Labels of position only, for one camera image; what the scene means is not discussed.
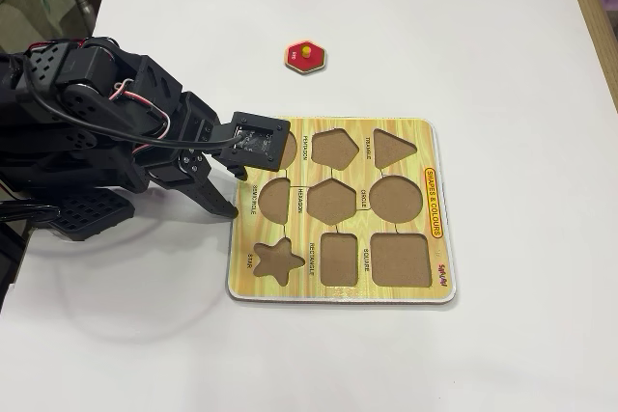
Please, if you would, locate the wooden shape puzzle board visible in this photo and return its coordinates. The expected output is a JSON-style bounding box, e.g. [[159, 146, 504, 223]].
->
[[225, 117, 459, 306]]

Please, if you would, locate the red white servo wire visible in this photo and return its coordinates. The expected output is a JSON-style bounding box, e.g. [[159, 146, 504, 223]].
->
[[106, 77, 173, 138]]

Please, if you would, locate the thin black camera cable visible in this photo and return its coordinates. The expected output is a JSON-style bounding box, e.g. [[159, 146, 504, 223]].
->
[[18, 59, 242, 151]]

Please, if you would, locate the light wooden edge strip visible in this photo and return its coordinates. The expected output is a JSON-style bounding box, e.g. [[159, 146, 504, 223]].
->
[[559, 0, 618, 114]]

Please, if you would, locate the thick black cable bundle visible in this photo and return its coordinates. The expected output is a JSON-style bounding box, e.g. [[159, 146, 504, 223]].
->
[[0, 200, 62, 226]]

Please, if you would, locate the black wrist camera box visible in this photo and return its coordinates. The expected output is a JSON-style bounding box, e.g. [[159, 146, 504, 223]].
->
[[211, 111, 292, 173]]

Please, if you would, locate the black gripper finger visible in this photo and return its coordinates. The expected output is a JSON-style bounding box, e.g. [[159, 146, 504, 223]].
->
[[194, 159, 240, 220], [211, 153, 249, 181]]

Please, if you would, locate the black perforated base clamp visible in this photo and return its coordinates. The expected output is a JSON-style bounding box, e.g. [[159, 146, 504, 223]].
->
[[49, 187, 137, 243]]

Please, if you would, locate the metal bottle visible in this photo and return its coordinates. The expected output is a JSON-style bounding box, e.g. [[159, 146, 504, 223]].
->
[[71, 0, 98, 36]]

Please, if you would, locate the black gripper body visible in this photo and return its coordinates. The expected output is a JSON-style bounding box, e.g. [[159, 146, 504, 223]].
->
[[147, 91, 232, 189]]

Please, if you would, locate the red hexagon piece yellow pin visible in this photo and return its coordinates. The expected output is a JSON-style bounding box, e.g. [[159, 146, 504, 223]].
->
[[282, 41, 329, 77]]

